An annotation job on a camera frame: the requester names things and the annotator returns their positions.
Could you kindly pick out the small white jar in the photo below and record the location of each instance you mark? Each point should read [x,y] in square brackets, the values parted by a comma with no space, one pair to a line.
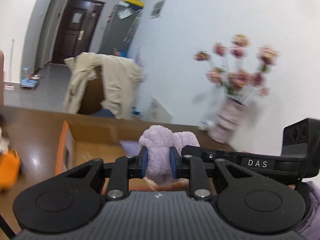
[205,125]

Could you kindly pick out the blue low cart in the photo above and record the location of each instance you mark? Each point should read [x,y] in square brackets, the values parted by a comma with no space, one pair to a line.
[29,80]

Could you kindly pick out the orange strap tool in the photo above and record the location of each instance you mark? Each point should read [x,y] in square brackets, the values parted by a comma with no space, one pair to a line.
[9,169]

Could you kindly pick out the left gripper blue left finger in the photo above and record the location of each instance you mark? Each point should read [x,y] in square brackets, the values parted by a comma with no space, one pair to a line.
[143,161]

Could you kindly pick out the pink textured vase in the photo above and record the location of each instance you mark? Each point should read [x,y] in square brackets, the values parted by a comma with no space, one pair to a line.
[227,120]

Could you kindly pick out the pink artificial flowers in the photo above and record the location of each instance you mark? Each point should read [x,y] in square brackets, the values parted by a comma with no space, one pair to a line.
[239,84]

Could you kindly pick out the yellow box on refrigerator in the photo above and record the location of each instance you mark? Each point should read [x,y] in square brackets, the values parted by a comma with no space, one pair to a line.
[135,2]

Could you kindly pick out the lavender plush toy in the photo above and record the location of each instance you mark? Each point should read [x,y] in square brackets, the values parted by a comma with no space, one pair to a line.
[158,140]

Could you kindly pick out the brown wooden chair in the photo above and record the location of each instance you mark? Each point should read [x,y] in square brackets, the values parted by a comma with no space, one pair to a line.
[93,95]

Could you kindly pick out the red orange cardboard box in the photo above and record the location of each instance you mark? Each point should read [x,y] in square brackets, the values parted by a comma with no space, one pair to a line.
[82,141]

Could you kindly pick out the dark brown entrance door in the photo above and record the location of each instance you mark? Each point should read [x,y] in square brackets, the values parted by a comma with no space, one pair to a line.
[76,29]

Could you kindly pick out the beige coat on chair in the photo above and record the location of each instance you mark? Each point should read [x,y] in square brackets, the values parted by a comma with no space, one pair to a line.
[120,78]

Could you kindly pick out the grey refrigerator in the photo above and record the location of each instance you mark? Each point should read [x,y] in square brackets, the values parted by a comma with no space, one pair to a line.
[120,29]

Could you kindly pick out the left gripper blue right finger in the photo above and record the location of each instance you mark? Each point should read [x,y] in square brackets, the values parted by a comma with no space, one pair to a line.
[174,158]

